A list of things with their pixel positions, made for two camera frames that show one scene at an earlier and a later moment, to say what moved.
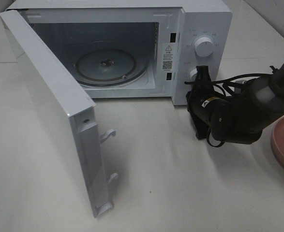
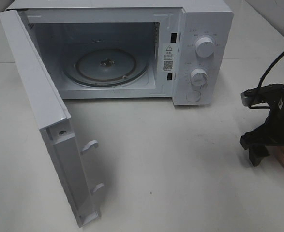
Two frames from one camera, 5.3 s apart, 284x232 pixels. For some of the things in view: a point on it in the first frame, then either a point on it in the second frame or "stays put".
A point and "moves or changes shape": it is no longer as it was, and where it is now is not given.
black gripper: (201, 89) → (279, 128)
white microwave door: (67, 111) moves or changes shape
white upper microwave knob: (203, 47) stays put
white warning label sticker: (167, 57) stays put
